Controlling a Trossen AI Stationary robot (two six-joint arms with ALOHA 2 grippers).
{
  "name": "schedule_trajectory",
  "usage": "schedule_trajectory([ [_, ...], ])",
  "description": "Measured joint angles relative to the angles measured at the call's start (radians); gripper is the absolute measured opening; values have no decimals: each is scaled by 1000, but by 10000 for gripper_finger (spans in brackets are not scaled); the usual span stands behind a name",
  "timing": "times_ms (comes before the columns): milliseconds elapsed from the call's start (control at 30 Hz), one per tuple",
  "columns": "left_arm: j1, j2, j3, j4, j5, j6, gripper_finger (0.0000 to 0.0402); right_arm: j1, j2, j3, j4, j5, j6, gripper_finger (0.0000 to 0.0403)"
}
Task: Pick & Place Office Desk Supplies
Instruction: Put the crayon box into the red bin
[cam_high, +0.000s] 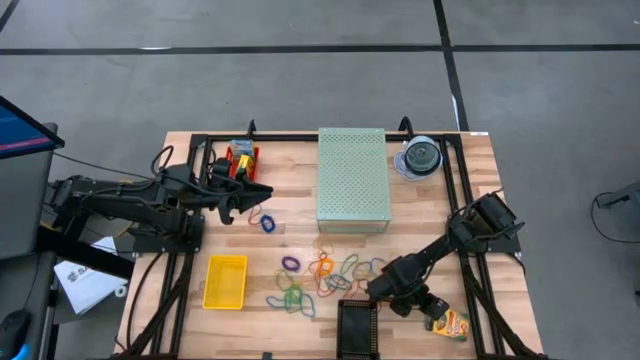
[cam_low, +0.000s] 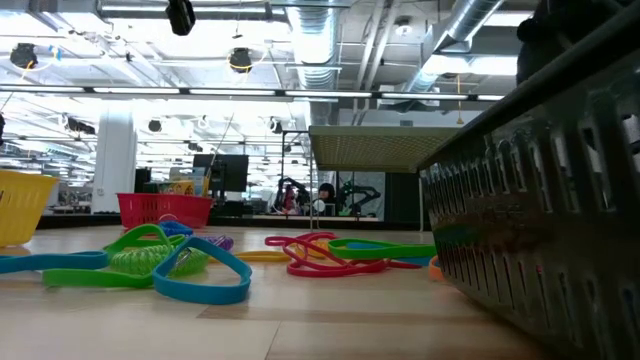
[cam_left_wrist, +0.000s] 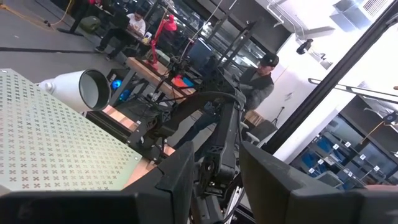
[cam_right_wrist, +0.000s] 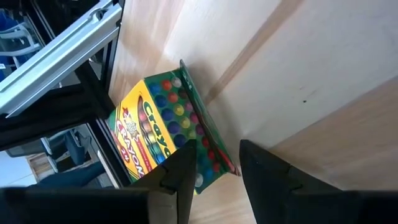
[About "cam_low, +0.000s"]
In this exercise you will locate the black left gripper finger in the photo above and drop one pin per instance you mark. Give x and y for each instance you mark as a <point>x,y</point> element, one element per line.
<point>180,15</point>

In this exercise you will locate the blue coil wrist band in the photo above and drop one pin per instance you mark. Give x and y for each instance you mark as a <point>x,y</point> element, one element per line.
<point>175,229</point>

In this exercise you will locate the purple coil wrist band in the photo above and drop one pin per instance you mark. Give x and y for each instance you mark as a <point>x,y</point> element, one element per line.
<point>222,242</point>

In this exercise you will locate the green coil wrist band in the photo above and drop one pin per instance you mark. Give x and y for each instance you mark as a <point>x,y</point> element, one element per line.
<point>142,260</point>

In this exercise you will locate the orange coil wrist band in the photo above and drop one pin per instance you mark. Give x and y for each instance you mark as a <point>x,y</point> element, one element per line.
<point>320,246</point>

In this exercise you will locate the green rubber band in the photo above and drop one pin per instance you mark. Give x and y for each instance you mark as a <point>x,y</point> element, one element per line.
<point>95,278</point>
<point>422,250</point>

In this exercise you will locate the red rubber band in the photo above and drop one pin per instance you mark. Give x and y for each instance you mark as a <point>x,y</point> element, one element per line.
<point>325,272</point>
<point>280,241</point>

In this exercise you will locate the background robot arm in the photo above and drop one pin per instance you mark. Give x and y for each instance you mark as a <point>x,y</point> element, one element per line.
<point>290,192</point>
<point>357,195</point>

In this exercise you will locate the ceiling light strip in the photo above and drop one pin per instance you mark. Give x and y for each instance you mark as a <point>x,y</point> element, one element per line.
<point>225,91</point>

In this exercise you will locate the white building column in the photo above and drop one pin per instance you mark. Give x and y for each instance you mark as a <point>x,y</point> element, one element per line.
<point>115,160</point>

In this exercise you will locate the black background monitor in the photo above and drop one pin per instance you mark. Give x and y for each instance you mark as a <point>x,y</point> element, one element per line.
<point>227,172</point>

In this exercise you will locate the black slotted plastic basket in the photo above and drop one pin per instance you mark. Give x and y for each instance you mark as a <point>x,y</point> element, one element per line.
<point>525,225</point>

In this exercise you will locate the red plastic basket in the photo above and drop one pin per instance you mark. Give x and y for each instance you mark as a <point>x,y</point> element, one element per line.
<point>165,212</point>

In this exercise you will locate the green perforated metal riser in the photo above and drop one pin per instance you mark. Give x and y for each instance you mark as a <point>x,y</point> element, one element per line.
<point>370,150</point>

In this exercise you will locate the person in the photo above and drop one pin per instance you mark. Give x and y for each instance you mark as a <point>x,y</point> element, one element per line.
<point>327,195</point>

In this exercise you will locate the yellow plastic bin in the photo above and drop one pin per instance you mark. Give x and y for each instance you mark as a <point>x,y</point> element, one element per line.
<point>25,210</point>

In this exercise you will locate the yellow rubber band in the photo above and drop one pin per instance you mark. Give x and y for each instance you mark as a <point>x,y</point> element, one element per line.
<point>260,256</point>

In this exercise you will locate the silver ceiling duct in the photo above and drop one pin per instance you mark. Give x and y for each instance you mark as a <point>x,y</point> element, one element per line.
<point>315,45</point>
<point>450,35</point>

